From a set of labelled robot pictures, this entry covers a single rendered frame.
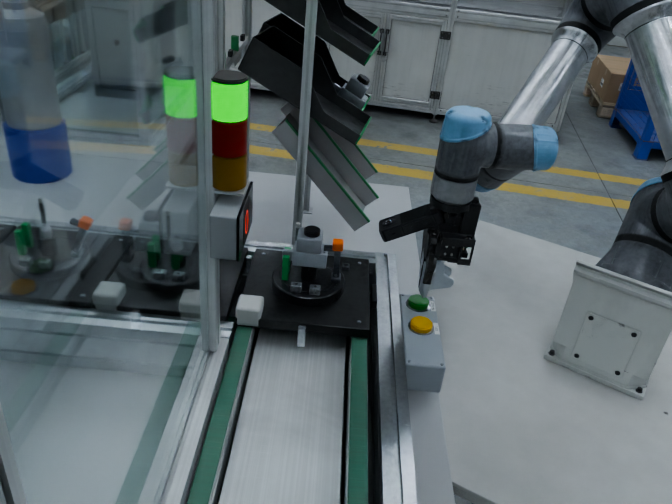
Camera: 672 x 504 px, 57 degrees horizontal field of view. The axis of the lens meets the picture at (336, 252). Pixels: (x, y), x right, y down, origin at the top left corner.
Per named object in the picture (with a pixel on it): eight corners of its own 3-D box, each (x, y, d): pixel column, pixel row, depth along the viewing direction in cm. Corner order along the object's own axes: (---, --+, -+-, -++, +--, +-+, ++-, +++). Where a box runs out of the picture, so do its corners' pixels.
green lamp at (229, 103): (250, 112, 85) (250, 76, 82) (244, 124, 80) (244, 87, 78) (214, 108, 85) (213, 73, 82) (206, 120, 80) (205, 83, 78)
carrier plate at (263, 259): (368, 267, 131) (369, 258, 129) (368, 338, 110) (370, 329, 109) (255, 256, 130) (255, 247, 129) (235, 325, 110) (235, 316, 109)
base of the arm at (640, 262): (668, 321, 118) (686, 276, 120) (672, 294, 106) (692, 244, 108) (589, 294, 127) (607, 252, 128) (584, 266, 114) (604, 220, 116)
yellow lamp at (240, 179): (249, 178, 90) (249, 147, 87) (243, 193, 86) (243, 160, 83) (214, 175, 90) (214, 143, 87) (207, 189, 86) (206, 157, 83)
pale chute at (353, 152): (364, 180, 160) (378, 171, 158) (355, 201, 148) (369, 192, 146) (294, 93, 152) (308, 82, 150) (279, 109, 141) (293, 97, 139)
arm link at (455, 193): (436, 181, 101) (431, 162, 108) (431, 206, 103) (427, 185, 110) (481, 185, 101) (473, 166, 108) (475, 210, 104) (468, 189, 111)
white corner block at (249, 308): (263, 313, 114) (264, 295, 112) (260, 328, 110) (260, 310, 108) (238, 310, 114) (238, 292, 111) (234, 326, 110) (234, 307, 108)
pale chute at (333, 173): (364, 206, 147) (379, 196, 145) (354, 231, 136) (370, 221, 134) (288, 113, 139) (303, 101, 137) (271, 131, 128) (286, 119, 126)
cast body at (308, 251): (327, 257, 118) (330, 225, 115) (325, 269, 114) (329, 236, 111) (283, 252, 118) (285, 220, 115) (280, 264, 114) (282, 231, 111)
